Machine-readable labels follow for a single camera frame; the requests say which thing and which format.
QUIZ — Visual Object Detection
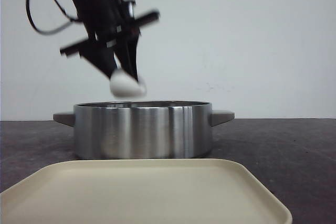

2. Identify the cream plastic tray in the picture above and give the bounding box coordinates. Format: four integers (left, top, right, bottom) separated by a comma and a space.
1, 159, 293, 223

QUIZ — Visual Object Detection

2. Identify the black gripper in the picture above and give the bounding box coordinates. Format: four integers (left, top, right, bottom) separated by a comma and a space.
60, 0, 160, 82

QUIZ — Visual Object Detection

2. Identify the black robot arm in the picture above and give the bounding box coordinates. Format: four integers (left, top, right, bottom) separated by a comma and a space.
60, 0, 160, 80

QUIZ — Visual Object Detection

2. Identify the panda bun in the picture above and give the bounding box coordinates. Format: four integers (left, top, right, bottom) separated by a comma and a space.
110, 68, 147, 98

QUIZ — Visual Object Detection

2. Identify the stainless steel steamer pot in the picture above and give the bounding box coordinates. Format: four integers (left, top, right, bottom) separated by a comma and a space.
53, 101, 235, 159

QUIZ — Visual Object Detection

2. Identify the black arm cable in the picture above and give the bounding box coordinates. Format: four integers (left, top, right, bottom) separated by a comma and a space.
25, 0, 87, 36

